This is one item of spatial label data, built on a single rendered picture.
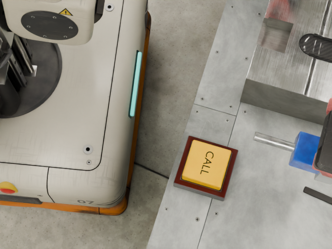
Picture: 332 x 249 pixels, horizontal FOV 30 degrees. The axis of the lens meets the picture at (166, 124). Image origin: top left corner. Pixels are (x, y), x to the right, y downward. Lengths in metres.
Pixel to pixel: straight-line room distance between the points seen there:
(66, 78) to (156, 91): 0.37
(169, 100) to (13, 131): 0.52
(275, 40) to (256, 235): 0.30
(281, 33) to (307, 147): 0.23
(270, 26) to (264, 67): 0.09
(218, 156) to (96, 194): 0.64
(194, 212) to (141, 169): 0.86
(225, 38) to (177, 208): 0.30
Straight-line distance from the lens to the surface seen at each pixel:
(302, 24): 0.97
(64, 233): 1.77
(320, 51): 0.97
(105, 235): 1.75
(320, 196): 0.97
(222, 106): 0.99
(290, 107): 0.97
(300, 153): 0.83
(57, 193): 1.54
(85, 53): 1.63
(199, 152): 0.93
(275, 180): 0.96
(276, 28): 0.99
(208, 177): 0.92
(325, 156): 0.73
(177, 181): 0.93
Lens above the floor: 1.72
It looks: 70 degrees down
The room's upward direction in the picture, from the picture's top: 1 degrees counter-clockwise
